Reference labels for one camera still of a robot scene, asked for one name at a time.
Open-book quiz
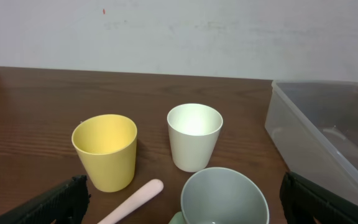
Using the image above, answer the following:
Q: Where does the grey plastic cup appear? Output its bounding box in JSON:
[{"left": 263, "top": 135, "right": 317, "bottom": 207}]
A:
[{"left": 180, "top": 167, "right": 270, "bottom": 224}]

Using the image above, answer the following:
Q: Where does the white plastic cup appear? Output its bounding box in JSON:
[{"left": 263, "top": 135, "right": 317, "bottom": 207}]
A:
[{"left": 167, "top": 103, "right": 223, "bottom": 172}]

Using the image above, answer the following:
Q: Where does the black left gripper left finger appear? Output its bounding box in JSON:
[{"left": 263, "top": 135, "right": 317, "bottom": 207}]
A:
[{"left": 0, "top": 175, "right": 91, "bottom": 224}]

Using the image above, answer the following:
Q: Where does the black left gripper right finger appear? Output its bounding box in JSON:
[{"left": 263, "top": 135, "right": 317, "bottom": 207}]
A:
[{"left": 280, "top": 172, "right": 358, "bottom": 224}]

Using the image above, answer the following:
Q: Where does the mint green plastic spoon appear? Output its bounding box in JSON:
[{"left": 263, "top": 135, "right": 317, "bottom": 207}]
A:
[{"left": 168, "top": 212, "right": 186, "bottom": 224}]

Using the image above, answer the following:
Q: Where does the yellow plastic cup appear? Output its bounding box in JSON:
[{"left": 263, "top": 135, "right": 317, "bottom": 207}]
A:
[{"left": 71, "top": 114, "right": 137, "bottom": 192}]

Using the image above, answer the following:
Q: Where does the white plastic spoon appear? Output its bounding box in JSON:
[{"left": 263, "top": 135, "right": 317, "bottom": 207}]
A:
[{"left": 98, "top": 179, "right": 164, "bottom": 224}]

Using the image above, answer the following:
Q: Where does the clear plastic container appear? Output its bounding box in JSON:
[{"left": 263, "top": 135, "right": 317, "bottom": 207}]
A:
[{"left": 265, "top": 80, "right": 358, "bottom": 205}]

